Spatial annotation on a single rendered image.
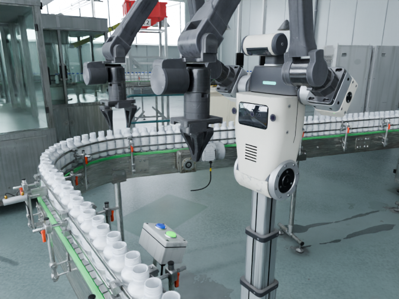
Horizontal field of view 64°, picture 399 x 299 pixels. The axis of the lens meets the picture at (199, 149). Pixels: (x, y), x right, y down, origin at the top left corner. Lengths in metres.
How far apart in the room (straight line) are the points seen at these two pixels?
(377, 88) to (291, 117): 6.13
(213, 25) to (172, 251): 0.62
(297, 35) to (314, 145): 1.97
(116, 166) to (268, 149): 1.31
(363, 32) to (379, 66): 6.73
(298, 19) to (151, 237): 0.74
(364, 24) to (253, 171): 12.82
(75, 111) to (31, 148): 2.15
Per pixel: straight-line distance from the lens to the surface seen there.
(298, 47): 0.93
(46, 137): 3.81
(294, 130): 1.16
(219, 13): 0.70
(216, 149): 2.24
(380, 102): 7.35
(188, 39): 0.67
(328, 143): 2.92
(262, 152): 1.15
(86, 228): 1.05
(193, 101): 0.67
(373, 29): 13.68
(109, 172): 2.20
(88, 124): 5.93
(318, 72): 0.93
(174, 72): 0.63
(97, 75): 1.04
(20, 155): 3.81
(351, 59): 6.69
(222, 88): 1.35
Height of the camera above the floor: 1.62
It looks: 16 degrees down
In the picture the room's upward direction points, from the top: straight up
